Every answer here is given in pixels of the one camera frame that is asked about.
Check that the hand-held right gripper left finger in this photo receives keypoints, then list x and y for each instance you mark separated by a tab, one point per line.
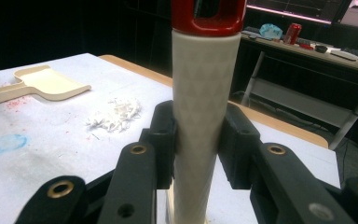
133	183

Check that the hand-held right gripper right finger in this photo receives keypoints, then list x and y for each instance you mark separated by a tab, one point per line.
279	186

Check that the white hand brush red loop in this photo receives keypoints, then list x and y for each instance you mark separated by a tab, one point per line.
205	87

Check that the pile of white paper scraps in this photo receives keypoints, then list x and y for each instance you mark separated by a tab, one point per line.
118	115

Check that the cream plastic dustpan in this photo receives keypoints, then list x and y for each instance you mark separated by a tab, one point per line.
49	82

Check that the small red object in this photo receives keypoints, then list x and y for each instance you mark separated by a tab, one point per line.
306	47

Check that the round black object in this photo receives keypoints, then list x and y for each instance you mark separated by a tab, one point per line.
321	48

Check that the flat white device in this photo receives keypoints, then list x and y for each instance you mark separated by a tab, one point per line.
344	55

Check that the red drink can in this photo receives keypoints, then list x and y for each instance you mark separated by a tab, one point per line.
292	33

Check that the light blue plastic bag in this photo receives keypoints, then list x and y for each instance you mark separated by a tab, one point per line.
270	31

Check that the wide computer monitor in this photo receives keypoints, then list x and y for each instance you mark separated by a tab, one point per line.
292	7

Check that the grey metal-frame desk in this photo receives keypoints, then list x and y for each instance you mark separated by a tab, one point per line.
298	102

